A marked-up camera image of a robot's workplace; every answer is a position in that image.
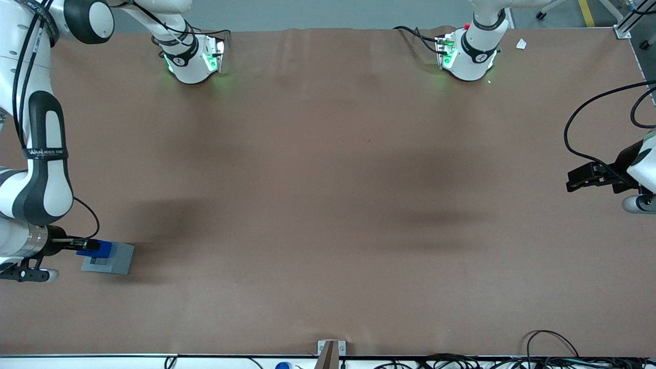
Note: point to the white chair leg with caster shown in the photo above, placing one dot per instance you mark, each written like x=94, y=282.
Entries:
x=540, y=15

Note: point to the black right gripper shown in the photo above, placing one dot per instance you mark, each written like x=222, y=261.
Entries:
x=55, y=246

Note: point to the left wrist camera gray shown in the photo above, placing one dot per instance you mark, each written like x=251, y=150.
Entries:
x=635, y=204

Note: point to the brown table cover sheet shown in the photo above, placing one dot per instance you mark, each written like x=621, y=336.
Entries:
x=328, y=205

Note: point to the gray square base block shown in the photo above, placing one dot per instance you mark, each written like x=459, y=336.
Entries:
x=122, y=259

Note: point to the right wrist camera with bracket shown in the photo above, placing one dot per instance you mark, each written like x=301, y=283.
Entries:
x=31, y=275

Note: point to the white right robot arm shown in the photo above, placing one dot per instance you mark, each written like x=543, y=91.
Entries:
x=43, y=195

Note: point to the small white paper tag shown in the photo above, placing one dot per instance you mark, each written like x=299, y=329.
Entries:
x=521, y=44

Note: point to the aluminium frame post with bracket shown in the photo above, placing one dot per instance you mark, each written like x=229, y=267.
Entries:
x=623, y=33

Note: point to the gray metal mounting plate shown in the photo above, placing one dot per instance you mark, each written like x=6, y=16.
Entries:
x=342, y=347

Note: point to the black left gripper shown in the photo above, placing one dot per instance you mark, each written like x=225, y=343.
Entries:
x=621, y=165

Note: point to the small black foot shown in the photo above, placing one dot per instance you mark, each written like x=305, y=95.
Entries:
x=645, y=45

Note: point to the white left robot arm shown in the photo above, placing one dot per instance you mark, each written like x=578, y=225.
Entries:
x=471, y=56

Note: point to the blue plastic insert part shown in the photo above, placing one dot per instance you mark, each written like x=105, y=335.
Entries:
x=105, y=250

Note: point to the brown camera post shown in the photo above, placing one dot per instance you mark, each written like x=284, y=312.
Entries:
x=328, y=356

